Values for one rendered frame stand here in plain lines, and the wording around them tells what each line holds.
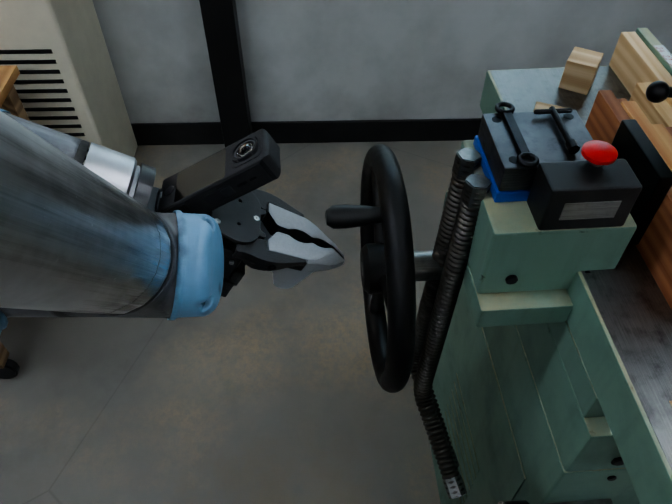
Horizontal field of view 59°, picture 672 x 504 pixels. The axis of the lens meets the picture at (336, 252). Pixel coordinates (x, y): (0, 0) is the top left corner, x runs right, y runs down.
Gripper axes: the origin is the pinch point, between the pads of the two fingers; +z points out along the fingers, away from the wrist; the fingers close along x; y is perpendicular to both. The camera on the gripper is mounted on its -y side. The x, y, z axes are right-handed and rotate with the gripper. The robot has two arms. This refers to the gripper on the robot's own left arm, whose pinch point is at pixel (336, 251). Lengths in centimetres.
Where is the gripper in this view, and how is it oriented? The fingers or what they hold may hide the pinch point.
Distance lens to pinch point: 58.9
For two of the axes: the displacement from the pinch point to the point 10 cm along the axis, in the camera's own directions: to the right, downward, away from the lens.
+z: 8.6, 2.9, 4.1
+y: -5.0, 6.0, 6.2
